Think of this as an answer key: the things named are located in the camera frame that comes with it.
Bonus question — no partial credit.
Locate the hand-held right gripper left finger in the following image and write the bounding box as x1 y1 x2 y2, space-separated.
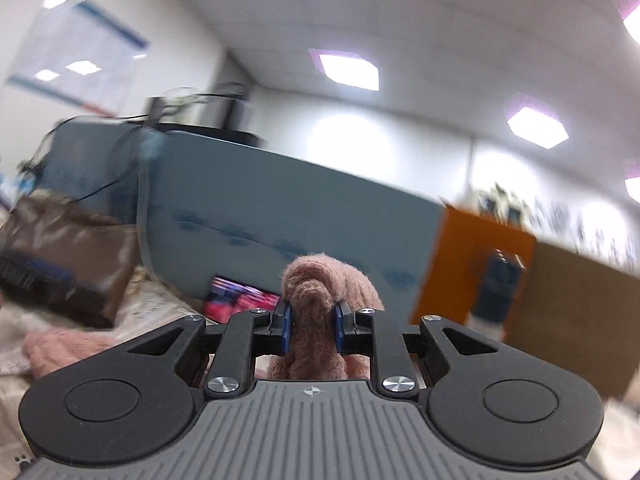
120 300 293 400

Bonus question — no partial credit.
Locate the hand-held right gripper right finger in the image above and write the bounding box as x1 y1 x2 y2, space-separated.
334 301 506 401

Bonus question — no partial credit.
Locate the brown leather jacket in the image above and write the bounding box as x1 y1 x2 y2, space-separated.
0 194 142 328

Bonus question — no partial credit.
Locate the black smartphone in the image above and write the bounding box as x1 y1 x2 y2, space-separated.
202 274 282 324

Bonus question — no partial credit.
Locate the printed bed sheet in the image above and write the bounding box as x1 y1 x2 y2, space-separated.
0 265 640 480

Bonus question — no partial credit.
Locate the large blue cardboard box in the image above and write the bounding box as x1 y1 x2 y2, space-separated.
137 130 446 313

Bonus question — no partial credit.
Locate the blue bottle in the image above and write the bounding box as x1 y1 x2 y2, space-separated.
469 247 529 342

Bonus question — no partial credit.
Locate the brown cardboard box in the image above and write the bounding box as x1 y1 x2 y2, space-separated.
505 242 640 402

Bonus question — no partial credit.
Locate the ceiling light panel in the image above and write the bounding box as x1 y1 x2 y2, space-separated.
622 160 640 206
505 102 571 151
310 49 381 93
616 0 640 46

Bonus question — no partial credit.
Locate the wall notice board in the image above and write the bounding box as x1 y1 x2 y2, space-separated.
5 0 151 117

